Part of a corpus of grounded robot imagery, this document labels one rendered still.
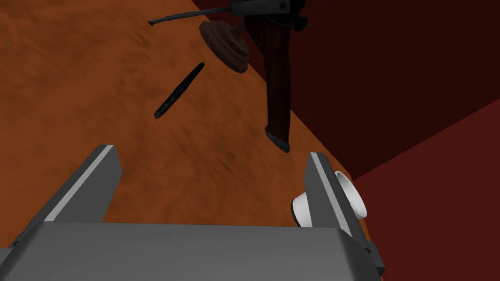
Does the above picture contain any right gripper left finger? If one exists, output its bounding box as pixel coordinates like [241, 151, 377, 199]
[29, 144, 123, 223]

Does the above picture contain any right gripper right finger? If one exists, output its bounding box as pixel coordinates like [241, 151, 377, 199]
[303, 152, 362, 240]

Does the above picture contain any white mug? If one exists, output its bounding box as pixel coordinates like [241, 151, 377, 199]
[291, 170, 368, 227]

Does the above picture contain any brown wooden table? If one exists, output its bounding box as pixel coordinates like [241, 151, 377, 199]
[0, 0, 372, 250]

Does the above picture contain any black slender utensil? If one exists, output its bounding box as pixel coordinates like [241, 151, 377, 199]
[154, 62, 206, 120]

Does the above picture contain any dark brown plate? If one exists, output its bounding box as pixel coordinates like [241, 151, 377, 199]
[199, 19, 250, 74]

